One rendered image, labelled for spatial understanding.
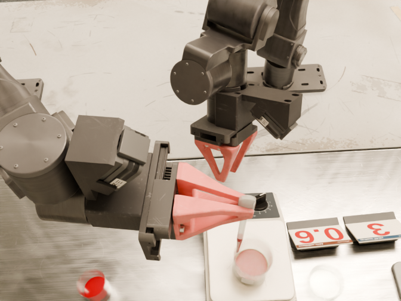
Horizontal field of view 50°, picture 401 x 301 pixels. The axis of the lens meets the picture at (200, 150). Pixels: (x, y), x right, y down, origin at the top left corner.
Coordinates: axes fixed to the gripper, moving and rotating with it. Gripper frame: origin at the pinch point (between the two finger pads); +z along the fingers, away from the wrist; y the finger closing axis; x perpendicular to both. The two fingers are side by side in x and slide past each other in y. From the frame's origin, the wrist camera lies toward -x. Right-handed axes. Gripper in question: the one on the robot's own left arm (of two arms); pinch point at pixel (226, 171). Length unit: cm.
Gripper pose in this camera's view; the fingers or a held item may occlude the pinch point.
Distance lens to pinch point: 67.6
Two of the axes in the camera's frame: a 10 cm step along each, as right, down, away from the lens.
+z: 0.2, 8.9, 4.6
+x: -8.3, -2.4, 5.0
